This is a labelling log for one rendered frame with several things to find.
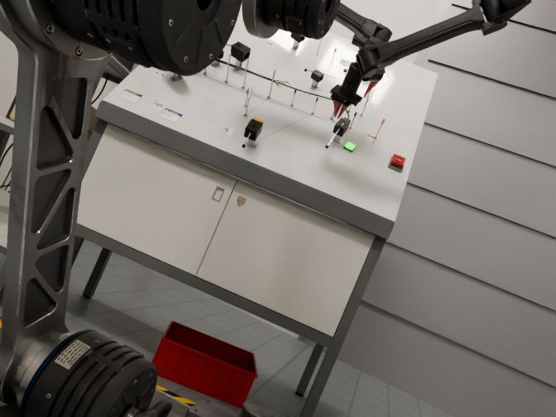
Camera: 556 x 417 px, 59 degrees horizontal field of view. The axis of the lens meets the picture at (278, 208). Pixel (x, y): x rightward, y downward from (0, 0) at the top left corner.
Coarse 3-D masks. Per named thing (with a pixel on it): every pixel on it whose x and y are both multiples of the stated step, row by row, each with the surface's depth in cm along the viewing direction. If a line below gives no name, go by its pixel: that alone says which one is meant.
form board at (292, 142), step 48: (288, 48) 230; (144, 96) 192; (192, 96) 197; (240, 96) 202; (288, 96) 208; (384, 96) 221; (240, 144) 185; (288, 144) 190; (336, 144) 195; (384, 144) 201; (336, 192) 179; (384, 192) 184
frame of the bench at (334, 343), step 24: (96, 144) 189; (96, 240) 186; (384, 240) 179; (96, 264) 243; (144, 264) 184; (168, 264) 184; (216, 288) 182; (360, 288) 178; (264, 312) 180; (312, 336) 178; (336, 336) 177; (312, 360) 232; (312, 408) 176
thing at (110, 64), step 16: (96, 64) 186; (112, 64) 193; (96, 80) 186; (112, 80) 233; (0, 128) 187; (0, 144) 234; (0, 224) 208; (0, 240) 184; (80, 240) 228; (0, 272) 183; (0, 288) 182
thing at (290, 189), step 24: (120, 120) 184; (144, 120) 184; (168, 144) 183; (192, 144) 182; (216, 168) 184; (240, 168) 180; (288, 192) 178; (312, 192) 178; (336, 216) 176; (360, 216) 176
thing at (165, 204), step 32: (96, 160) 188; (128, 160) 187; (160, 160) 187; (192, 160) 186; (96, 192) 187; (128, 192) 187; (160, 192) 186; (192, 192) 185; (224, 192) 184; (96, 224) 187; (128, 224) 186; (160, 224) 185; (192, 224) 184; (160, 256) 184; (192, 256) 183
